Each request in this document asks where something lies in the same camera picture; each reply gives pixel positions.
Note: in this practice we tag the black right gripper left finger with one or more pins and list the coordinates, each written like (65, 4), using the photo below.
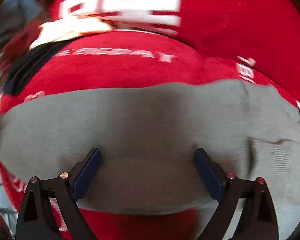
(36, 219)

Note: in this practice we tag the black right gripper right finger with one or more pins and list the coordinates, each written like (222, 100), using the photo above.
(258, 218)

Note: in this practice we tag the grey knit garment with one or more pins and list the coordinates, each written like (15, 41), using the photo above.
(148, 137)

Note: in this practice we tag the dark clothes pile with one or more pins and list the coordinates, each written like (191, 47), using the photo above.
(19, 27)

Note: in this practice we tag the red fleece blanket white print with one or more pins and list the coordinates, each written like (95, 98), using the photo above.
(133, 60)

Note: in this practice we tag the red pillow white lettering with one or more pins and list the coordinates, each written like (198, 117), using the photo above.
(266, 30)

